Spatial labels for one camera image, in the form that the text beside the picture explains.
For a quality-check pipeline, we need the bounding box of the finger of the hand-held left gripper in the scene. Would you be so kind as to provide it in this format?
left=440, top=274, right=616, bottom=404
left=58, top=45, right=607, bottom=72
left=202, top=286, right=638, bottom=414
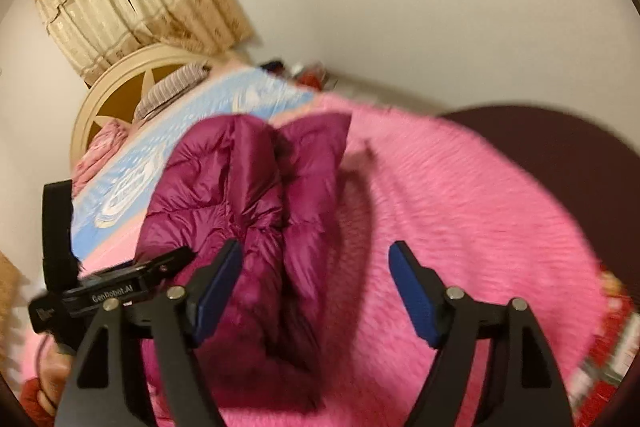
left=132, top=246, right=197, bottom=282

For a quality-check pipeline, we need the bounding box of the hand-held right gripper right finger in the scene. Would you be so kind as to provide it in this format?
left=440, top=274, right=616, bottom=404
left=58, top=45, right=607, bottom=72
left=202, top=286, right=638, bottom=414
left=388, top=240, right=573, bottom=427

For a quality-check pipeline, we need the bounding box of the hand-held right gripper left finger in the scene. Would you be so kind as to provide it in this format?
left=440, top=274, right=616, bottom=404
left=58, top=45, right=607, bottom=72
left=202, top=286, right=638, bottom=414
left=54, top=238, right=244, bottom=427

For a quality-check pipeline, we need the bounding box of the magenta puffer jacket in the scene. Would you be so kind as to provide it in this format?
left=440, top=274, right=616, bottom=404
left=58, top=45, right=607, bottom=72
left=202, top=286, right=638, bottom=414
left=135, top=114, right=353, bottom=413

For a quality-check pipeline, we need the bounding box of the person's left hand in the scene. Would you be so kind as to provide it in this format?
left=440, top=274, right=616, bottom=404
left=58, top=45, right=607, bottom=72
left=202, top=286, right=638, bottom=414
left=37, top=349, right=76, bottom=414

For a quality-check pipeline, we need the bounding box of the folded pink floral quilt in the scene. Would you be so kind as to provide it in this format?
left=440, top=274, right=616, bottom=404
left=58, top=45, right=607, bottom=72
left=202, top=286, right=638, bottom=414
left=72, top=119, right=133, bottom=198

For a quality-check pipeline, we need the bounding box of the bed with pink blue cover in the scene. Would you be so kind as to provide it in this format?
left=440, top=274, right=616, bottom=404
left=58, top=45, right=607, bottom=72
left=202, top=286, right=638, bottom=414
left=20, top=62, right=616, bottom=427

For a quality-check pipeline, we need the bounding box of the cream round headboard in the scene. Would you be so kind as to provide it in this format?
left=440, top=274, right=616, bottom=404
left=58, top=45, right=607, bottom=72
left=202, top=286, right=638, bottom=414
left=70, top=44, right=236, bottom=168

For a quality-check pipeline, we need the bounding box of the striped pillow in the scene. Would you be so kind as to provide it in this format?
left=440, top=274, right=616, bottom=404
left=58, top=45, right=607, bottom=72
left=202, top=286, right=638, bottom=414
left=132, top=63, right=209, bottom=122

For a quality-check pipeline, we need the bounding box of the red container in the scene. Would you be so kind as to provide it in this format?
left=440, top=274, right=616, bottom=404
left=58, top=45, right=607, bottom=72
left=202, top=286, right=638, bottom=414
left=299, top=66, right=327, bottom=88

